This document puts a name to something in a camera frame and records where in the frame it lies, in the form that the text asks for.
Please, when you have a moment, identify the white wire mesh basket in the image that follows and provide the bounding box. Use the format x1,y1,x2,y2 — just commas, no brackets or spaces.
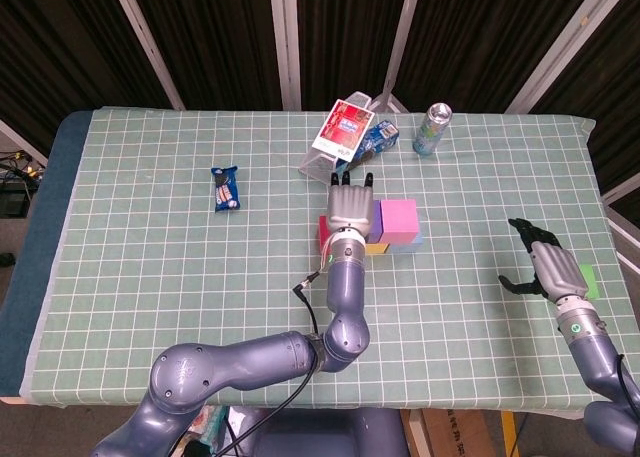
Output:
297,91,381,186

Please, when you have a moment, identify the green foam cube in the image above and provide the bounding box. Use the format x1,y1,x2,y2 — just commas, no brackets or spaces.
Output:
579,264,601,300

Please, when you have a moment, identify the black equipment box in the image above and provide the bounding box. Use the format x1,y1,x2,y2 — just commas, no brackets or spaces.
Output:
0,185,32,219

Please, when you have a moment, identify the light green drink can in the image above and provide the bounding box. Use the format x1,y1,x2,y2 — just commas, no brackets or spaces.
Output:
412,102,453,157

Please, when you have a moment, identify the red foam cube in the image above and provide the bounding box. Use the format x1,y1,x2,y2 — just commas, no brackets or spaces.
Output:
317,215,332,254

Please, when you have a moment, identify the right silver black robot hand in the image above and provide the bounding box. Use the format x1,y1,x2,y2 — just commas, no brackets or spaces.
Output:
498,217,590,303

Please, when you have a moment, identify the colourful snack bag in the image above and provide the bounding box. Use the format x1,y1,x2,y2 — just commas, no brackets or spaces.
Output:
189,405,229,451

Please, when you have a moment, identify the white metal frame bar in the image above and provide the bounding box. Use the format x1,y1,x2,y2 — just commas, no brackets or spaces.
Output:
599,174,640,278
0,119,50,166

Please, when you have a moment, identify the small blue cookie packet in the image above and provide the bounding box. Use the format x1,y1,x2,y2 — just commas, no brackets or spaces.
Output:
210,165,242,214

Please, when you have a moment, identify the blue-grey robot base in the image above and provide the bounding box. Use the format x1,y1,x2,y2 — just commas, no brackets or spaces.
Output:
227,405,409,457

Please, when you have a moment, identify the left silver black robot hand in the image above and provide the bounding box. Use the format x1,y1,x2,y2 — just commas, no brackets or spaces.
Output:
325,171,376,234

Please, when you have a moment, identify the pink foam cube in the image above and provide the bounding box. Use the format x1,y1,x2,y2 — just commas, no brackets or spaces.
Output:
379,198,420,246

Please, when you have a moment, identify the blue cookie box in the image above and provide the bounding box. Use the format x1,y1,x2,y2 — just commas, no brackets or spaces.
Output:
333,120,401,176

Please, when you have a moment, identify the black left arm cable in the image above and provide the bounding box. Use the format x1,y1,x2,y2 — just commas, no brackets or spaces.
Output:
214,269,331,457

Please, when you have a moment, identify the yellow metal strip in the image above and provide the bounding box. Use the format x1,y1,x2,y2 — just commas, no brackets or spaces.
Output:
501,410,519,457

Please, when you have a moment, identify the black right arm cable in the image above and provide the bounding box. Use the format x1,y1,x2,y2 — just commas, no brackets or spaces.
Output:
612,354,640,413

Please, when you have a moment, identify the brown cardboard box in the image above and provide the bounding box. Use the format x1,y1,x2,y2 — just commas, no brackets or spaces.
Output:
402,409,506,457

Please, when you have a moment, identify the purple foam cube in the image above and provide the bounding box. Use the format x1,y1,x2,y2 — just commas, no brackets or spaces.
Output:
364,199,385,244

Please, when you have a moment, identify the green checked tablecloth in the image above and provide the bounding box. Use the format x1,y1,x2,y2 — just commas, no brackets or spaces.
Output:
19,105,636,421

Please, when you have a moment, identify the white metal frame post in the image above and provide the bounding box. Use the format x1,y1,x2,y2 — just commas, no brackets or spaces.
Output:
369,0,426,113
107,0,186,112
268,0,303,111
503,0,626,114

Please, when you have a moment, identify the red and white snack pack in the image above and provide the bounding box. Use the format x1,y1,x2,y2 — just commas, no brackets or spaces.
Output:
310,99,376,161

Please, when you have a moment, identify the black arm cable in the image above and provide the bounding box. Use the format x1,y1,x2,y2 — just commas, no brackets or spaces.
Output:
612,354,640,413
214,269,331,457

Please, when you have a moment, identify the light blue foam cube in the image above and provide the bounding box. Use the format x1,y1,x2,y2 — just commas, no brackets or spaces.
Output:
387,231,424,255

